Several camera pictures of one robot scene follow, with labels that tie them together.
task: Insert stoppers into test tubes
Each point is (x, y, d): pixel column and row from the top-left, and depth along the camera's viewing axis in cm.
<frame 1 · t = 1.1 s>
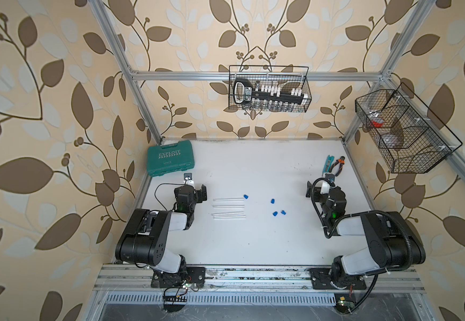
left hand: (189, 184, 94), fingers open
right hand: (320, 183, 92), fingers open
green plastic tool case: (169, 157, 110), point 5 cm above the table
teal utility knife: (327, 168, 110), on the table
orange black pliers: (341, 162, 111), point 2 cm above the table
clear test tube: (227, 199, 101), on the table
clear test tube 2: (228, 206, 96), on the table
clear test tube 3: (231, 215, 94), on the table
blue stopper near tubes: (245, 196, 98), on the table
blue stopper upper middle: (272, 200, 96), on the table
blue stopper lower left: (275, 213, 93), on the table
blue stopper lower right: (282, 212, 93), on the table

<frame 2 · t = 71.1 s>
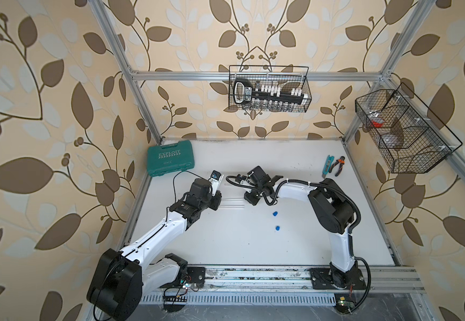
left hand: (214, 188, 85), fingers closed
right hand: (247, 195, 98), fingers closed
blue stopper upper middle: (275, 213, 93), on the table
blue stopper lower right: (277, 227, 88), on the table
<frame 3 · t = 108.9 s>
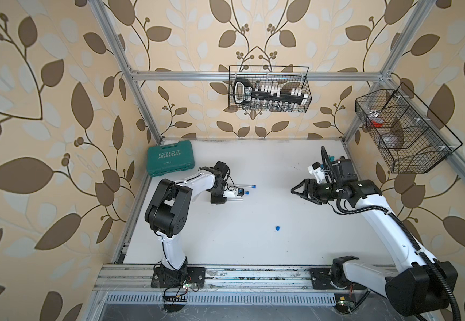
left hand: (219, 193, 96), fingers open
right hand: (296, 193, 76), fingers open
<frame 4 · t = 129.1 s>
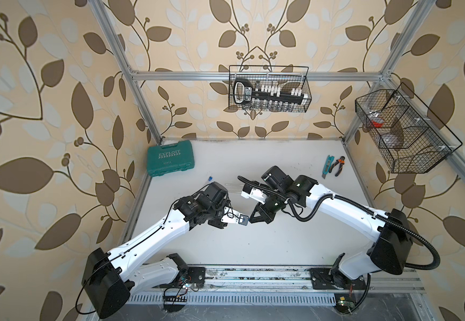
left hand: (230, 206, 77), fingers closed
right hand: (250, 218, 73), fingers closed
